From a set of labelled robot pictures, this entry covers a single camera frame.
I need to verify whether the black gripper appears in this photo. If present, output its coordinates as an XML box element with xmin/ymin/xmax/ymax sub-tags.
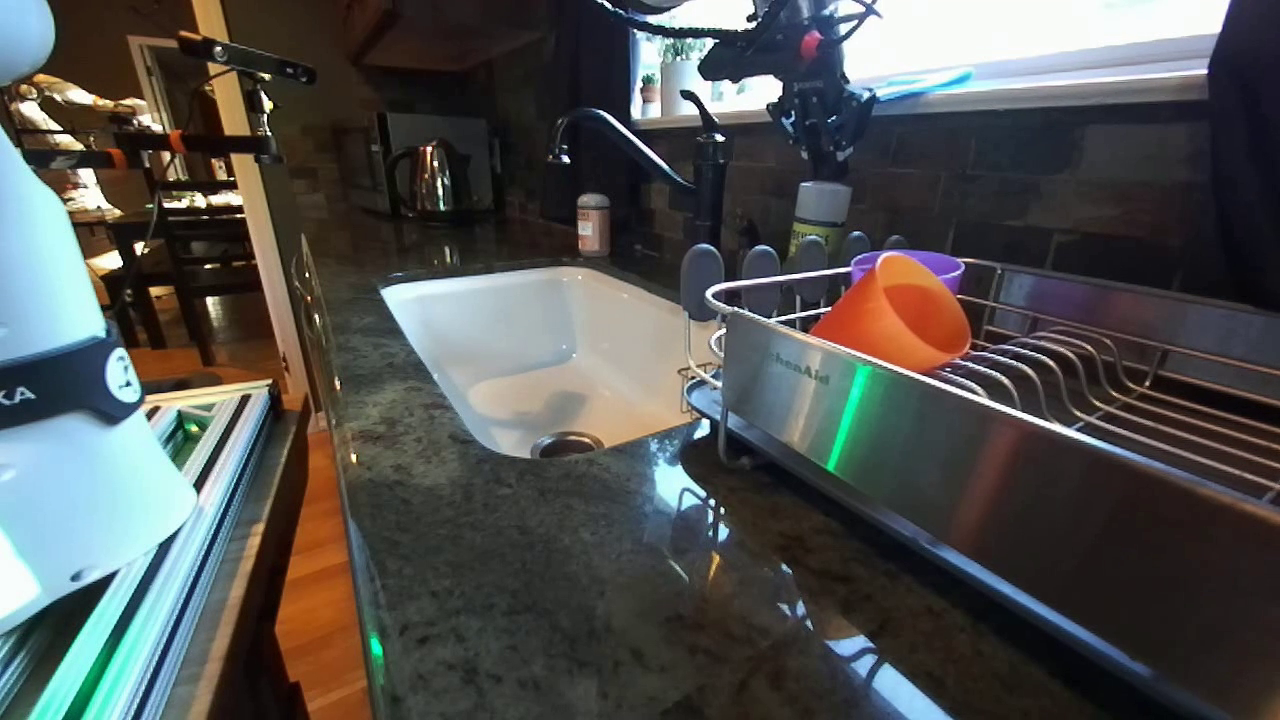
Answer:
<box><xmin>764</xmin><ymin>64</ymin><xmax>879</xmax><ymax>184</ymax></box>

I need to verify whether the green pump bottle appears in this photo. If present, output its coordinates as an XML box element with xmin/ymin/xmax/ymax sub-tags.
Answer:
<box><xmin>784</xmin><ymin>166</ymin><xmax>855</xmax><ymax>270</ymax></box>

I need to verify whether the orange label soap bottle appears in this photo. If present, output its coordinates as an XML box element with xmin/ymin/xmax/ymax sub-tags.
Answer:
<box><xmin>572</xmin><ymin>186</ymin><xmax>617</xmax><ymax>260</ymax></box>

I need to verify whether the white windowsill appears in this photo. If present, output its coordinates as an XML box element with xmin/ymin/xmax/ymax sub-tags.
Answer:
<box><xmin>633</xmin><ymin>54</ymin><xmax>1215</xmax><ymax>131</ymax></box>

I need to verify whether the dark bronze faucet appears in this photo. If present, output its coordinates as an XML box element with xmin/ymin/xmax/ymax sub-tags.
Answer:
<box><xmin>542</xmin><ymin>88</ymin><xmax>735</xmax><ymax>251</ymax></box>

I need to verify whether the purple plastic cup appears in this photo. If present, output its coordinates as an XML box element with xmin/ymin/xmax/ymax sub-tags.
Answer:
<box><xmin>846</xmin><ymin>243</ymin><xmax>968</xmax><ymax>297</ymax></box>

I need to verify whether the green plant in white pot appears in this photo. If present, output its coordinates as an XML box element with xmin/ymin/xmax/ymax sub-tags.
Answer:
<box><xmin>650</xmin><ymin>36</ymin><xmax>712</xmax><ymax>119</ymax></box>

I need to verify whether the orange plastic cup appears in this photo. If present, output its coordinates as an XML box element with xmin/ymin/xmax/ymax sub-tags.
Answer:
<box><xmin>809</xmin><ymin>251</ymin><xmax>975</xmax><ymax>376</ymax></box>

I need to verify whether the white sink basin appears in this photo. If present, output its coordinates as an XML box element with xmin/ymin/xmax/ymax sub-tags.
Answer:
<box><xmin>376</xmin><ymin>260</ymin><xmax>725</xmax><ymax>463</ymax></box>

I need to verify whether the metal dish rack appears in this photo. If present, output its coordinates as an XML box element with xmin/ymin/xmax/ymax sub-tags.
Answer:
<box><xmin>675</xmin><ymin>234</ymin><xmax>1280</xmax><ymax>720</ymax></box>

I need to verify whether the silver kettle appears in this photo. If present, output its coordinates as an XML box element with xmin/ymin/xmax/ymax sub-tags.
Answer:
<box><xmin>389</xmin><ymin>137</ymin><xmax>470</xmax><ymax>219</ymax></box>

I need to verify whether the dark curtain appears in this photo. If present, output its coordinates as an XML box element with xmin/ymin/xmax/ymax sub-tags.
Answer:
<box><xmin>1202</xmin><ymin>0</ymin><xmax>1280</xmax><ymax>312</ymax></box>

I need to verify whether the dark wooden chair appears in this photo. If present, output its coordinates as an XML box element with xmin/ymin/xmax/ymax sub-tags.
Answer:
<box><xmin>76</xmin><ymin>116</ymin><xmax>272</xmax><ymax>368</ymax></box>

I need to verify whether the metal robot mounting platform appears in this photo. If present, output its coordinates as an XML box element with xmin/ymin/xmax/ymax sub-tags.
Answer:
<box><xmin>0</xmin><ymin>376</ymin><xmax>293</xmax><ymax>720</ymax></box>

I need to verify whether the black camera stand bar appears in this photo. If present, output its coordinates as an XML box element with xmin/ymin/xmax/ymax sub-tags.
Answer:
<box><xmin>171</xmin><ymin>28</ymin><xmax>321</xmax><ymax>91</ymax></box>

